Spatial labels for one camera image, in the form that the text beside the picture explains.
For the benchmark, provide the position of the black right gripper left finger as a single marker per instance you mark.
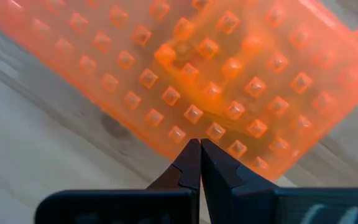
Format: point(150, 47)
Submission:
point(154, 205)

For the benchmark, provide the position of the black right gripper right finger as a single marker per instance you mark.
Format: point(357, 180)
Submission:
point(259, 205)

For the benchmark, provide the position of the orange studded box lid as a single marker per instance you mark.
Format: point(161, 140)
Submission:
point(197, 62)

